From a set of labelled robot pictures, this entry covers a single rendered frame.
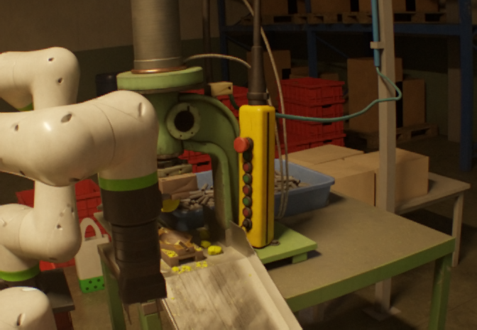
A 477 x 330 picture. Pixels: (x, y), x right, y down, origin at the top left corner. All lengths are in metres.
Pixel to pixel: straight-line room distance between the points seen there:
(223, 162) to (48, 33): 8.28
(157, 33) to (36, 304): 0.70
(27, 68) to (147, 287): 0.69
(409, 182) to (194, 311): 2.12
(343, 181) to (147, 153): 2.16
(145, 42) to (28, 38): 8.26
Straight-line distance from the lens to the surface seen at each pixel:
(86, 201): 3.98
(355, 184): 2.98
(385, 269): 1.53
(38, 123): 0.74
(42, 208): 1.38
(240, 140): 1.43
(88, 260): 3.58
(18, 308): 0.97
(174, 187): 1.38
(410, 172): 3.25
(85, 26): 9.75
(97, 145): 0.75
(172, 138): 1.39
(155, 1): 1.35
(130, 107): 0.81
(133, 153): 0.82
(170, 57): 1.36
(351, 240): 1.68
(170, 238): 1.56
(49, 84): 1.35
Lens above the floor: 1.59
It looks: 13 degrees down
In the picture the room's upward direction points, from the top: 4 degrees counter-clockwise
